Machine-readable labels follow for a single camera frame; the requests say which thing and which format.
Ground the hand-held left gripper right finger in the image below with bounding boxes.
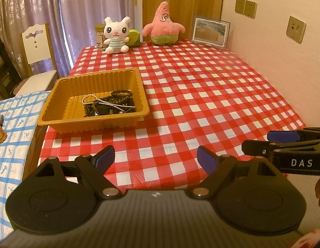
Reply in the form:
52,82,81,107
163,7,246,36
191,146,282,199

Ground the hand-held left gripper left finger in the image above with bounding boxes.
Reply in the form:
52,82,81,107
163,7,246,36
33,145,123,200

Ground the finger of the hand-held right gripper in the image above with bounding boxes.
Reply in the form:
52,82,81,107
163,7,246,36
242,139,276,159
267,127,320,143

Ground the black rectangular fob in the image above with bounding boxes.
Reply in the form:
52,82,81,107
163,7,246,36
95,105,113,116

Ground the white pearl bead string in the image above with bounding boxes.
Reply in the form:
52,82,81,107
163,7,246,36
82,95,136,112

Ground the dark wooden bead necklace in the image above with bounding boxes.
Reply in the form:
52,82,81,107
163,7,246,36
84,90,137,117

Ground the yellow plastic tray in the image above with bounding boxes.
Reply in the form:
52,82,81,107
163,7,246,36
37,67,150,134

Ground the red white printed cloth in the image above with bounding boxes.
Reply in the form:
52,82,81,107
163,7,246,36
301,227,320,248

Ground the red checkered tablecloth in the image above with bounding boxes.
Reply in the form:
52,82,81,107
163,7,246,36
37,39,308,190

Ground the blue patterned tablecloth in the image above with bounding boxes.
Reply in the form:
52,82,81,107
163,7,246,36
0,90,51,236

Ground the jar with gold lid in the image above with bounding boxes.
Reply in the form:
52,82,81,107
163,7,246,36
95,24,107,52

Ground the green box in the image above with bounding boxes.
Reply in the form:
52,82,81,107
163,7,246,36
128,29,143,48

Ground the white bunny plush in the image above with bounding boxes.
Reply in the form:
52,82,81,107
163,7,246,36
103,16,131,55

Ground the framed picture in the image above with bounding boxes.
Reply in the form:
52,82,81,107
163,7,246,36
190,15,231,50

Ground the white wooden chair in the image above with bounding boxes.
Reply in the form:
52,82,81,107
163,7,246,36
14,23,59,96

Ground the dark folding rack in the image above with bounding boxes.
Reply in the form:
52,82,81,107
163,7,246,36
0,27,21,100

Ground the pink starfish plush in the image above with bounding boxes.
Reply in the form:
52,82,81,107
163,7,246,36
142,1,186,45

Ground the purple curtain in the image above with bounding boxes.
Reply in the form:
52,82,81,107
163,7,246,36
0,0,136,78

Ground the large beige wall socket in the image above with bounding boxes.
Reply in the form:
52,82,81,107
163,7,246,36
286,16,306,44

